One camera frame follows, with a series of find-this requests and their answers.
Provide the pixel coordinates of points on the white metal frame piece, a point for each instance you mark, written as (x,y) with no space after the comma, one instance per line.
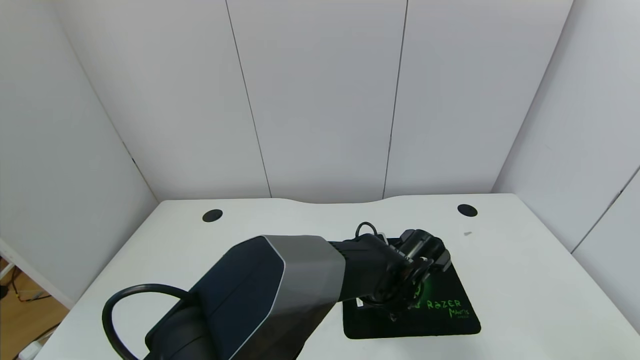
(5,271)

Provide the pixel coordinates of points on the black green snake-logo mouse pad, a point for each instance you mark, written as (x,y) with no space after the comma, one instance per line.
(450,325)

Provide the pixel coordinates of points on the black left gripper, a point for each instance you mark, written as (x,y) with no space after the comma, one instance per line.
(393,311)

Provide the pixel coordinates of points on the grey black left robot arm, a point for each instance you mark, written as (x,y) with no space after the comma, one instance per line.
(260,300)

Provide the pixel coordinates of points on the white power strip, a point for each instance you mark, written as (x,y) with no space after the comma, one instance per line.
(29,351)

